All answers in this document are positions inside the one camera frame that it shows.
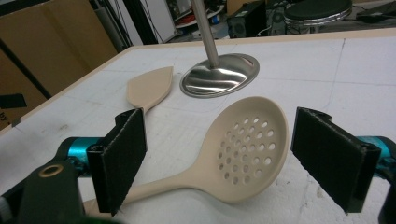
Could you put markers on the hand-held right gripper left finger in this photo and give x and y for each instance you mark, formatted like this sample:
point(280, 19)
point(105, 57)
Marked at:
point(121, 161)

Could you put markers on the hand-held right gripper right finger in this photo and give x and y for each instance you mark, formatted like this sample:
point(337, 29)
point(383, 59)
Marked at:
point(333, 161)

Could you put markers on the beige spatula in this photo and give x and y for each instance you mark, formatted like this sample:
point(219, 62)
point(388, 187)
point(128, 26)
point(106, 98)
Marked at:
point(149, 88)

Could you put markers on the beige skimmer spoon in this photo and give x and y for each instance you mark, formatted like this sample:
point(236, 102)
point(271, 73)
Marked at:
point(218, 186)

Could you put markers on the metal utensil stand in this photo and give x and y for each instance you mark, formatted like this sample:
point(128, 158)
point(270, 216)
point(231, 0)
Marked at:
point(218, 79)

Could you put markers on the brown cardboard box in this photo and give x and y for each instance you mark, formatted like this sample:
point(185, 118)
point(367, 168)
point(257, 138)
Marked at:
point(68, 37)

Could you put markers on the white panel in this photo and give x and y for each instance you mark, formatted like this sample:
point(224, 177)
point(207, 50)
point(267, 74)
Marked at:
point(162, 18)

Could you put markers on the black round stool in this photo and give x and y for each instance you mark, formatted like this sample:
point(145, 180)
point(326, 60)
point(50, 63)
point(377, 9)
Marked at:
point(317, 9)

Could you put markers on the black computer tower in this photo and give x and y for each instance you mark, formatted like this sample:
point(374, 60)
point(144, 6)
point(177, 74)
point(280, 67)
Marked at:
point(246, 21)

